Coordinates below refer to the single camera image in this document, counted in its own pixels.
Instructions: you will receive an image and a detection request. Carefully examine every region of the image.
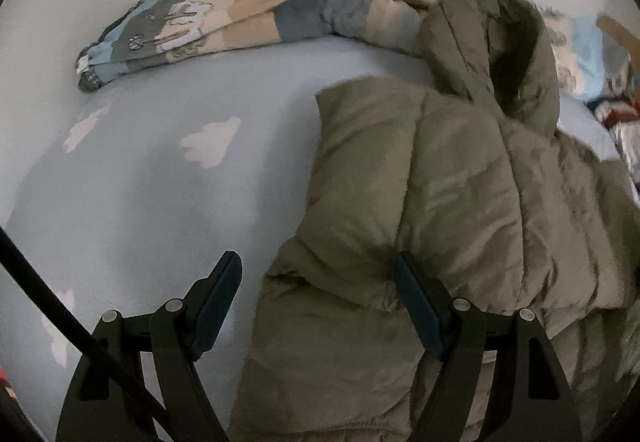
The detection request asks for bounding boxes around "red and white printed cloth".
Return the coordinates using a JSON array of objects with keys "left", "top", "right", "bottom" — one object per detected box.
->
[{"left": 590, "top": 95, "right": 640, "bottom": 199}]

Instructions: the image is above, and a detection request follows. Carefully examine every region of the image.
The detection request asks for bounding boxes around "wooden headboard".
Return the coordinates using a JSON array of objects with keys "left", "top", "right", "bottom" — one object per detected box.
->
[{"left": 596, "top": 15, "right": 640, "bottom": 54}]

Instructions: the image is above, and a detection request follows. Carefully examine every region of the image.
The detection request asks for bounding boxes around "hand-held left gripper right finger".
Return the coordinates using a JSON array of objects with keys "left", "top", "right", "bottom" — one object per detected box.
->
[{"left": 392, "top": 252, "right": 583, "bottom": 442}]

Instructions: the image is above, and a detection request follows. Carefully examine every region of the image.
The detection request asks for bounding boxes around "light blue cloud-print bed sheet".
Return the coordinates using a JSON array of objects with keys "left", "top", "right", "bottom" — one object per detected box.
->
[{"left": 0, "top": 35, "right": 623, "bottom": 442}]

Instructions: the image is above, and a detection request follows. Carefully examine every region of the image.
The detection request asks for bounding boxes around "black cable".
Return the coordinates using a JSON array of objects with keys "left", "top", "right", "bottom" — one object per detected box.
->
[{"left": 0, "top": 226, "right": 173, "bottom": 442}]

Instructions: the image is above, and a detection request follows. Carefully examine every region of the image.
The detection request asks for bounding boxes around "patterned patchwork blanket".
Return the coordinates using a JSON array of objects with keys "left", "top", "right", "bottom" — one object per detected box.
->
[{"left": 75, "top": 0, "right": 638, "bottom": 103}]

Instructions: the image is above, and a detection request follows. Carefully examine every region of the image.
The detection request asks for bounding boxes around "olive puffer jacket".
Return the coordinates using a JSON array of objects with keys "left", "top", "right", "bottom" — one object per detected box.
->
[{"left": 227, "top": 0, "right": 640, "bottom": 442}]

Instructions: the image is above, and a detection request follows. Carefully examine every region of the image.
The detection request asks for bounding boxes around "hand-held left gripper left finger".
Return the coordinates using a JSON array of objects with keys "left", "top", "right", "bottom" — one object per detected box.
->
[{"left": 55, "top": 251, "right": 244, "bottom": 442}]

